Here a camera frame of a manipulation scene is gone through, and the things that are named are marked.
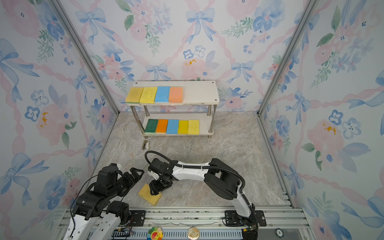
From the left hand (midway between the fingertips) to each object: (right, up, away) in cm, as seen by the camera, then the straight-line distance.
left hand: (139, 175), depth 73 cm
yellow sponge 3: (+26, +24, +29) cm, 46 cm away
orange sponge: (+5, +24, +27) cm, 37 cm away
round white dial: (+67, -26, -3) cm, 72 cm away
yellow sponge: (+2, +41, +6) cm, 41 cm away
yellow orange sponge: (0, -12, +7) cm, 14 cm away
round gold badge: (+26, -26, -3) cm, 37 cm away
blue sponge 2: (+12, +24, +27) cm, 38 cm away
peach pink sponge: (+17, +41, +7) cm, 45 cm away
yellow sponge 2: (+19, +24, +27) cm, 41 cm away
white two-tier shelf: (+27, +43, +10) cm, 52 cm away
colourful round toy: (+9, -26, -4) cm, 27 cm away
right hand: (+5, -11, +7) cm, 14 cm away
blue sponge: (+10, +41, +6) cm, 43 cm away
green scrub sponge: (-2, +24, +27) cm, 37 cm away
